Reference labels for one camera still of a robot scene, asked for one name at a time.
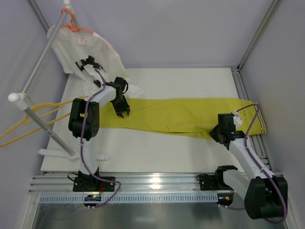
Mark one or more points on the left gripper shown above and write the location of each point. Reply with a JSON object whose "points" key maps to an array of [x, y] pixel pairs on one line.
{"points": [[120, 105]]}

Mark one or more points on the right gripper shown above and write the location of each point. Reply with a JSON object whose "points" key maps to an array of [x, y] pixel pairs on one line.
{"points": [[216, 133]]}

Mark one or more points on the yellow-green trousers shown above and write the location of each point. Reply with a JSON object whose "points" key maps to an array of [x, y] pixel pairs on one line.
{"points": [[193, 117]]}

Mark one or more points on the yellow velvet hanger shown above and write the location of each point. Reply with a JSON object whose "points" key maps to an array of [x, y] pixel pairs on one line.
{"points": [[26, 120]]}

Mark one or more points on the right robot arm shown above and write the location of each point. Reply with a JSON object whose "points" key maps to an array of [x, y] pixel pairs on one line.
{"points": [[265, 195]]}

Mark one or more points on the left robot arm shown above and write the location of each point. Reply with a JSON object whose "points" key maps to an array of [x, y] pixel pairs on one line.
{"points": [[84, 123]]}

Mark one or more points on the orange plastic hanger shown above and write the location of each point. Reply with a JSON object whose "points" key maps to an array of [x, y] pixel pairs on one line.
{"points": [[72, 26]]}

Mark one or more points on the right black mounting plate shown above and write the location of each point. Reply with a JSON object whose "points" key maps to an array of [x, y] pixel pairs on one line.
{"points": [[212, 182]]}

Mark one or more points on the black mounting plate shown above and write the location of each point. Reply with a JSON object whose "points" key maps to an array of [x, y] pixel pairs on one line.
{"points": [[87, 183], [212, 182]]}

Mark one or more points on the white printed t-shirt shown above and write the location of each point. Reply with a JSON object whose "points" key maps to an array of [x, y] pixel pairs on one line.
{"points": [[91, 58]]}

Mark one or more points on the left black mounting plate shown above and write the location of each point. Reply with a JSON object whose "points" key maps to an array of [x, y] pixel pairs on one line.
{"points": [[87, 183]]}

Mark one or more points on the grey clothes rack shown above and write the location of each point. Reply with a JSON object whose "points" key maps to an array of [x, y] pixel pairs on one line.
{"points": [[21, 100]]}

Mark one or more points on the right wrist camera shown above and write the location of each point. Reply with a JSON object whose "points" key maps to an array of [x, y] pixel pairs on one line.
{"points": [[237, 119]]}

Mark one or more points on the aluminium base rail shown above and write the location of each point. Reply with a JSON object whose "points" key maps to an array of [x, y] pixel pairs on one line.
{"points": [[130, 182]]}

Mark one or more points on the slotted cable duct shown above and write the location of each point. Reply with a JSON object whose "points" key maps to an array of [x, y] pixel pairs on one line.
{"points": [[129, 198]]}

